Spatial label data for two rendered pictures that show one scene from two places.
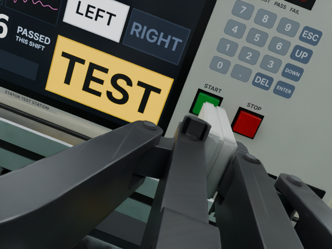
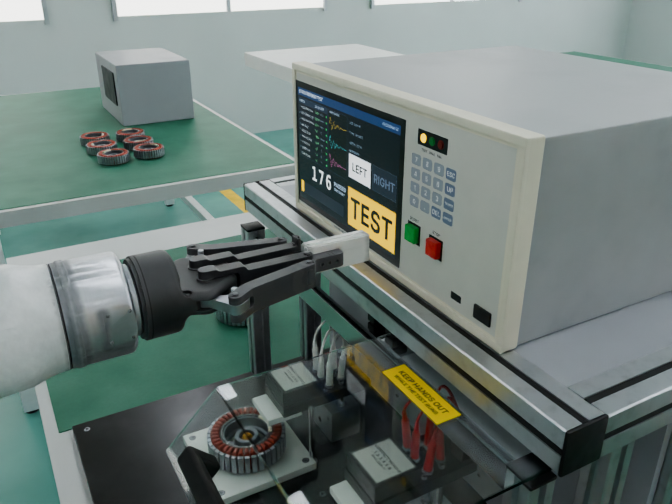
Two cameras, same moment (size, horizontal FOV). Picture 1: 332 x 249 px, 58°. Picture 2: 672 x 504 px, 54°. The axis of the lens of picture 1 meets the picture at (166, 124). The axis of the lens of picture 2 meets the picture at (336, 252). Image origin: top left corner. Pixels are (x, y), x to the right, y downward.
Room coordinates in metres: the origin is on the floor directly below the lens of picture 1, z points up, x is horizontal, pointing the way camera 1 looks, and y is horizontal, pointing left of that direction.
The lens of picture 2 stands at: (-0.13, -0.54, 1.46)
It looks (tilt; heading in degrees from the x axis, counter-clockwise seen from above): 25 degrees down; 61
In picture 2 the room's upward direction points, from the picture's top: straight up
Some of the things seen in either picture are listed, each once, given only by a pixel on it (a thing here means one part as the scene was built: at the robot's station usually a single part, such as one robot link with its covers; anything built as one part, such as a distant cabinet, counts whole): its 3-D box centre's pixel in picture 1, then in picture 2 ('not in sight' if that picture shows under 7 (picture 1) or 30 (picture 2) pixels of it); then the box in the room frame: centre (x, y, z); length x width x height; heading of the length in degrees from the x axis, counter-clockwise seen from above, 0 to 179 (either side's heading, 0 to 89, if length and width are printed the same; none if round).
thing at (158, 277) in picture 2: not in sight; (182, 287); (0.00, -0.02, 1.18); 0.09 x 0.08 x 0.07; 0
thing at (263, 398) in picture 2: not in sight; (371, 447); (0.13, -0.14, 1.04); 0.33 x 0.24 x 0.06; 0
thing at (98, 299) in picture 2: not in sight; (97, 307); (-0.07, -0.02, 1.18); 0.09 x 0.06 x 0.09; 90
